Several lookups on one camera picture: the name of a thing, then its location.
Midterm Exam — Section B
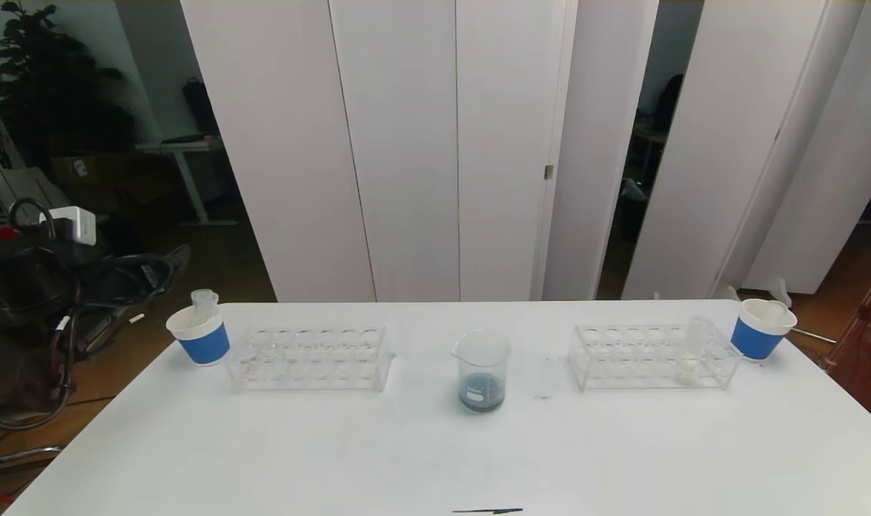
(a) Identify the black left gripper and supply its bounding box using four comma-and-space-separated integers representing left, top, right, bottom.
112, 244, 191, 300

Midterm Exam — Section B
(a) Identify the clear plastic test tube rack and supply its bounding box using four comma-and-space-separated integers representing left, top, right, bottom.
228, 325, 397, 392
567, 322, 741, 391

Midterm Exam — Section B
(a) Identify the clear glass beaker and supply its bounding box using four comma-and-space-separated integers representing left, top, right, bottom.
451, 329, 512, 414

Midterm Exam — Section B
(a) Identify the test tube with white pigment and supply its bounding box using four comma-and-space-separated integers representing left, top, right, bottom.
675, 315, 713, 384

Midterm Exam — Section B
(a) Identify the blue paper cup white rim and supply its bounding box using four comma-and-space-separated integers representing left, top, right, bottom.
166, 302, 232, 366
729, 299, 797, 361

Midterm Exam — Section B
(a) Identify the white office desk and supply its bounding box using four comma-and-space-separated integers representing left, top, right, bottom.
136, 135, 239, 229

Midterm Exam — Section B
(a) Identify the brown cardboard box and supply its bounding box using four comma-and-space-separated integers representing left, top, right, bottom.
51, 153, 125, 193

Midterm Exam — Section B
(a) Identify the white panel with red stripe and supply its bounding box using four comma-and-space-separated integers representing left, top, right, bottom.
6, 167, 74, 210

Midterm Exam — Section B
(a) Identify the black backpack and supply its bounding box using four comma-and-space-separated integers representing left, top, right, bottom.
183, 79, 223, 141

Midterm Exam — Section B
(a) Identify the white folding screen panel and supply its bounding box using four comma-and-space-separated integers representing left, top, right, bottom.
715, 0, 871, 297
456, 0, 578, 302
542, 0, 659, 302
622, 0, 827, 300
328, 0, 461, 303
181, 0, 377, 303

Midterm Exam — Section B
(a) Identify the dark green potted plant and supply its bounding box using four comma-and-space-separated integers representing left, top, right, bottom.
0, 0, 137, 173

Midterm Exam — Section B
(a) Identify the chrome chair leg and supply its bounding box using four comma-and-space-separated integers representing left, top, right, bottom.
0, 446, 65, 474

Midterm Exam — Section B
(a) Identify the white screen foot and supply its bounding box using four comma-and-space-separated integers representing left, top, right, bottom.
713, 279, 792, 307

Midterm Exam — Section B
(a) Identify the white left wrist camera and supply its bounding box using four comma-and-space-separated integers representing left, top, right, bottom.
40, 206, 97, 247

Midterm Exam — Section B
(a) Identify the metal frame stand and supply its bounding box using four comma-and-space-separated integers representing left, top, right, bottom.
822, 247, 871, 373

